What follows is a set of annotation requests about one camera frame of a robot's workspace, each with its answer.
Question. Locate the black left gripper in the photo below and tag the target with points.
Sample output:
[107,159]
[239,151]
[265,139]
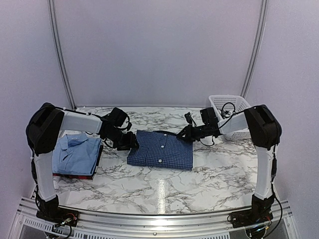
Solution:
[129,143]

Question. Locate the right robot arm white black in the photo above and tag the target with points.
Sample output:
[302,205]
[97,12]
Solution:
[265,132]

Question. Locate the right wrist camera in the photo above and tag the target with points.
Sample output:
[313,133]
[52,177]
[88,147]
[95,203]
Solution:
[189,118]

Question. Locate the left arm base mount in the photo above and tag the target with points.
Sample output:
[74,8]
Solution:
[59,216]

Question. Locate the black white plaid shirt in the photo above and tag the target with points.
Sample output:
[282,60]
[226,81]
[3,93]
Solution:
[226,113]

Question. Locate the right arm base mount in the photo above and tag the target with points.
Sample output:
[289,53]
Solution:
[244,218]

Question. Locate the aluminium corner post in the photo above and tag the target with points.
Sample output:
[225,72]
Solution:
[256,47]
[59,53]

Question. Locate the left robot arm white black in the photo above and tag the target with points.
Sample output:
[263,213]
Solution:
[42,134]

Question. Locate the white plastic mesh basket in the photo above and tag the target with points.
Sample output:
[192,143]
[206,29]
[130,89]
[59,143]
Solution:
[234,127]

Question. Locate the blue checkered long sleeve shirt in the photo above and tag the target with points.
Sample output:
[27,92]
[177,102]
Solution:
[161,149]

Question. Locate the aluminium front frame rail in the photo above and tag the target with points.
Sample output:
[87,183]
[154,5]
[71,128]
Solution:
[102,225]

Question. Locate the red black plaid shirt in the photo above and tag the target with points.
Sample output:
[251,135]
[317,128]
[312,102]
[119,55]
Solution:
[85,177]

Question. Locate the light blue shirt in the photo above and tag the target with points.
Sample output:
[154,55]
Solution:
[76,154]

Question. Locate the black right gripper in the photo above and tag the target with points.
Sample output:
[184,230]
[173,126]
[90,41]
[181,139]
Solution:
[188,132]

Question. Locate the left aluminium corner post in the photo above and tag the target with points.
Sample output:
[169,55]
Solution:
[59,53]

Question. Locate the right aluminium corner post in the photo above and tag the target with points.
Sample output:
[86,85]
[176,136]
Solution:
[256,47]

